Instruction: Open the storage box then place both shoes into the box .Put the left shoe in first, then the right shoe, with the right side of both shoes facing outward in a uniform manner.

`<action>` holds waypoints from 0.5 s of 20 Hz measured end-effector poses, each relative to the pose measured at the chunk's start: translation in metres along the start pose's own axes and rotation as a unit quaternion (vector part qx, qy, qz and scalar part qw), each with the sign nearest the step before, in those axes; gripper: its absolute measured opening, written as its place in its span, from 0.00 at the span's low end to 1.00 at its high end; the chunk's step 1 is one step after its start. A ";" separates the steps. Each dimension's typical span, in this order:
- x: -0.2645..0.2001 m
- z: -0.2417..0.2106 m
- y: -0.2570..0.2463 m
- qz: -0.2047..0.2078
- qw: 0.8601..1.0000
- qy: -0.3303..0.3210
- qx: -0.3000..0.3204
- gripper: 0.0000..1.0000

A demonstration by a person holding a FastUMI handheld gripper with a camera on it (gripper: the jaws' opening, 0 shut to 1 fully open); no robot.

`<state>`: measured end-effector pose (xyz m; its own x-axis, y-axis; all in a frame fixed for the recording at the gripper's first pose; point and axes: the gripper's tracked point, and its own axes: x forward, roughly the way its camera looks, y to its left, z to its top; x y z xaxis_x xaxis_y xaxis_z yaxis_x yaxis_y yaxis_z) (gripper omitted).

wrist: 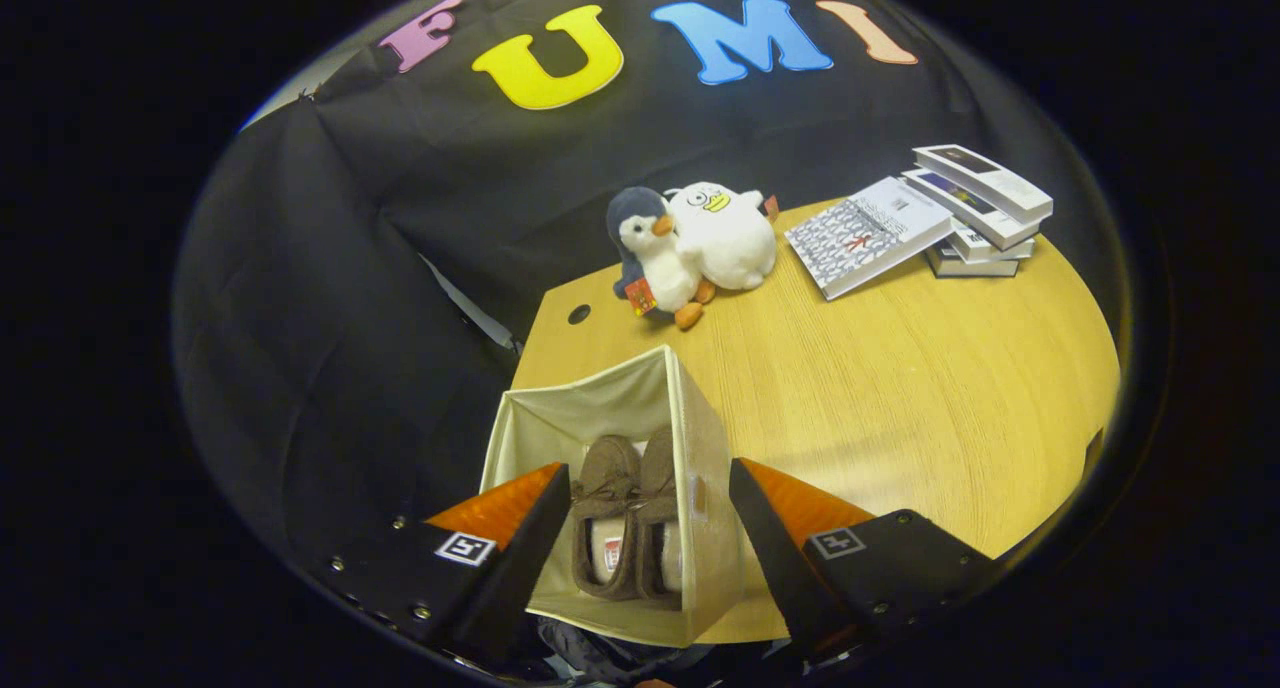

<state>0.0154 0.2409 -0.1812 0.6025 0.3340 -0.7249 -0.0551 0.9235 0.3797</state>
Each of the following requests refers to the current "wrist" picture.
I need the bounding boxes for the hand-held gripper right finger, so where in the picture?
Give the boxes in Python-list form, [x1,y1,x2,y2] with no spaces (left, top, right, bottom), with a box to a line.
[728,458,1003,661]

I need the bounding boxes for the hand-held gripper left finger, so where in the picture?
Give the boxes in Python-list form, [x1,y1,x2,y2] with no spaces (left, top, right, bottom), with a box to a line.
[303,462,573,669]

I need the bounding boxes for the brown shoe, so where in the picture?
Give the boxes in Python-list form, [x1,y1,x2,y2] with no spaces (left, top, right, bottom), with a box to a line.
[570,435,643,601]
[636,426,687,609]

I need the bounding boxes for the beige fabric storage box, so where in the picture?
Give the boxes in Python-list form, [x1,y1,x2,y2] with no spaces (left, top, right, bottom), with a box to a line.
[480,345,746,649]

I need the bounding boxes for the dark bag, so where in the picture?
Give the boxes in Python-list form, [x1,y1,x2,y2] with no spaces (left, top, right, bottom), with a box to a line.
[540,618,721,685]

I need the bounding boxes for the white round plush toy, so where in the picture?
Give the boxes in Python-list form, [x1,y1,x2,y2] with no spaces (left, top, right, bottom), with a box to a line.
[665,181,779,291]

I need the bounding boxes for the black backdrop cloth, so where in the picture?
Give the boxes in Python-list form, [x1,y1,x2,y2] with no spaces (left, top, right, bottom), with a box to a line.
[172,0,1101,579]

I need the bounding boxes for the grey penguin plush toy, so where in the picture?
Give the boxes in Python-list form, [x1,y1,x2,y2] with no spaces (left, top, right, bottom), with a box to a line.
[605,186,716,331]

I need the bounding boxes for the grey patterned book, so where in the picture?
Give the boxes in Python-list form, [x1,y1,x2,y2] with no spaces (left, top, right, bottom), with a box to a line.
[785,176,954,301]

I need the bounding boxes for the thin white book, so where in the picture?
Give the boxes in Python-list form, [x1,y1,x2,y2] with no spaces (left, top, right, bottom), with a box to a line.
[948,223,1036,263]

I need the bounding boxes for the white book with blue picture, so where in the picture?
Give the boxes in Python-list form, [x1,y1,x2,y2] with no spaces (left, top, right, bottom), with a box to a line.
[900,168,1041,251]

